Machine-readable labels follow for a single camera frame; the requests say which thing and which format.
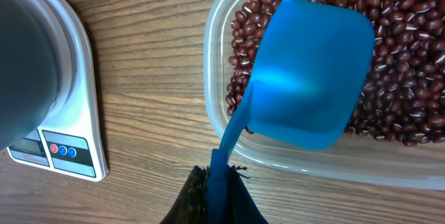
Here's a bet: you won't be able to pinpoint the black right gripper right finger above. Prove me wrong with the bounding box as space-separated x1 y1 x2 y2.
226 166 268 224

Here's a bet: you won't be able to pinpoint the teal blue bowl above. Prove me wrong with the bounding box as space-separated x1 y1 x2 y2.
1 0 57 149

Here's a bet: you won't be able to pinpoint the white digital kitchen scale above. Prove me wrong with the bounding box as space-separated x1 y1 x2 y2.
7 0 108 182

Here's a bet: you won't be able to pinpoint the red adzuki beans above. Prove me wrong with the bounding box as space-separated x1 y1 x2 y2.
225 0 444 147

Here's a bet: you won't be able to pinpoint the clear plastic bean container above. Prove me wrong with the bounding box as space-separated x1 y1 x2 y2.
204 0 444 190

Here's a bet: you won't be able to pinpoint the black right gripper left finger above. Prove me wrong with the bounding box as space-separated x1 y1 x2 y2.
161 166 209 224

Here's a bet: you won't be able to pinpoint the blue plastic measuring scoop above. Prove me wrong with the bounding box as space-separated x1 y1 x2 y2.
206 0 375 223

